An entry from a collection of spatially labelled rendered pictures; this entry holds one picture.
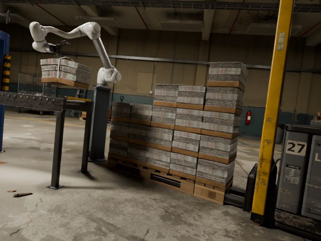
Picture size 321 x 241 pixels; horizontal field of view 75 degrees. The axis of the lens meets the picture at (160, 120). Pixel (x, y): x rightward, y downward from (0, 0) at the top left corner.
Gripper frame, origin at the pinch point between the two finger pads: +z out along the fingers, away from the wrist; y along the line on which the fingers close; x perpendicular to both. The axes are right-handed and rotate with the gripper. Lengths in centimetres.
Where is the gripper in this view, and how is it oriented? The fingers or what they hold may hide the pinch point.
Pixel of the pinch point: (69, 51)
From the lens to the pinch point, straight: 241.9
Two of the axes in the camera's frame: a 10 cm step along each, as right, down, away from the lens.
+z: 9.7, 1.9, -1.6
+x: -1.7, 0.6, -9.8
